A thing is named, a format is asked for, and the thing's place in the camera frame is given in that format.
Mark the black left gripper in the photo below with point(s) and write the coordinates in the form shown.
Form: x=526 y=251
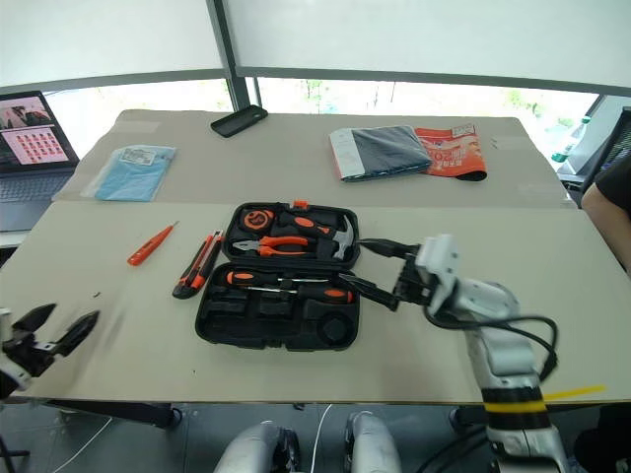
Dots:
x=32 y=352

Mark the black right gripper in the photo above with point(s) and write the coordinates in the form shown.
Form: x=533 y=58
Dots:
x=414 y=286

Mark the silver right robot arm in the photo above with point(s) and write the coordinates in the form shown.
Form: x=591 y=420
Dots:
x=503 y=355

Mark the black plastic tool case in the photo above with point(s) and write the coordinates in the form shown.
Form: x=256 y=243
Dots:
x=276 y=327

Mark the black phone case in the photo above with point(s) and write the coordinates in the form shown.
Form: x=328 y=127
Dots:
x=239 y=120

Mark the short orange black screwdriver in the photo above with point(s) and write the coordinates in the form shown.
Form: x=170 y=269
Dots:
x=332 y=295

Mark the orange test pen screwdriver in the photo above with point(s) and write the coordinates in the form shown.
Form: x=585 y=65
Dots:
x=145 y=251

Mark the dark folded cloth in package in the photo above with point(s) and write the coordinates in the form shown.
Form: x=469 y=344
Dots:
x=387 y=148

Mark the orange red packet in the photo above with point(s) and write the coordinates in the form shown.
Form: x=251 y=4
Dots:
x=456 y=155

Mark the orange black tape measure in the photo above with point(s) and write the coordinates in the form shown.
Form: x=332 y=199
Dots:
x=256 y=218

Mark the long orange black screwdriver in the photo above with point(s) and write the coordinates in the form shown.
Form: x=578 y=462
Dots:
x=239 y=277

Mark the orange black utility knife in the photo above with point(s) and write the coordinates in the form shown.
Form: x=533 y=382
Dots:
x=197 y=271

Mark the open laptop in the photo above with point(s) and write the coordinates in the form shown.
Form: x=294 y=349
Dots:
x=29 y=167

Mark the blue cloth in plastic bag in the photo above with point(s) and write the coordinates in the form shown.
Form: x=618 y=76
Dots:
x=133 y=175

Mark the silver rounded robot leg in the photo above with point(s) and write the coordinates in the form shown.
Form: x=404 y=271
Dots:
x=372 y=443
x=256 y=451

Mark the yellow zip tie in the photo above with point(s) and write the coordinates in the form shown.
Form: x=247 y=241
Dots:
x=567 y=393

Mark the green plastic bottle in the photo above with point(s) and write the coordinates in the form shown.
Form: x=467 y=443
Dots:
x=569 y=143

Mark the person in black shirt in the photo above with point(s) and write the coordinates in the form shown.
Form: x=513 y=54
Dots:
x=611 y=202

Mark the black mesh chair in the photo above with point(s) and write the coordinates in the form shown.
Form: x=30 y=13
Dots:
x=616 y=143

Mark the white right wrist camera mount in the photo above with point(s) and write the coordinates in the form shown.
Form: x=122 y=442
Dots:
x=441 y=258

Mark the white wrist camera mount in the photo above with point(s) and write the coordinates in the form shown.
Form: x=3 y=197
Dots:
x=15 y=372
x=441 y=258

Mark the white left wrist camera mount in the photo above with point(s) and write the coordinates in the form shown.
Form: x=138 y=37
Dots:
x=15 y=372

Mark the black table frame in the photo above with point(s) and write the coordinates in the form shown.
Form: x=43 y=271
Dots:
x=123 y=411

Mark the grey window frame post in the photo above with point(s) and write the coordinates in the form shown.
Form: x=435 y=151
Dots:
x=234 y=54

